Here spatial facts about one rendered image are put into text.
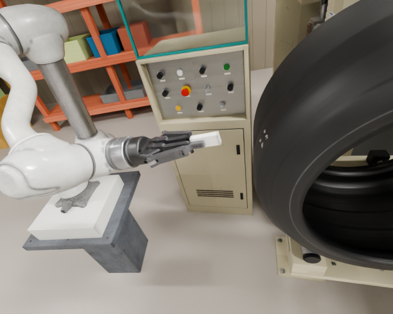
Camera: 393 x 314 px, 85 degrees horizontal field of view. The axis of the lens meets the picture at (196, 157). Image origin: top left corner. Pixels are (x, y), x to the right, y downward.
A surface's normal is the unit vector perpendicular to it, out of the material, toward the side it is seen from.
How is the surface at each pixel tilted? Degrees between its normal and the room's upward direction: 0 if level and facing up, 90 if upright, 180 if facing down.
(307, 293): 0
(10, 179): 67
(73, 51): 90
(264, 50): 90
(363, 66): 52
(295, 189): 88
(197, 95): 90
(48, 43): 104
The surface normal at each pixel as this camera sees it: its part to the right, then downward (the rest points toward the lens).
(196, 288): -0.18, -0.75
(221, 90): -0.20, 0.66
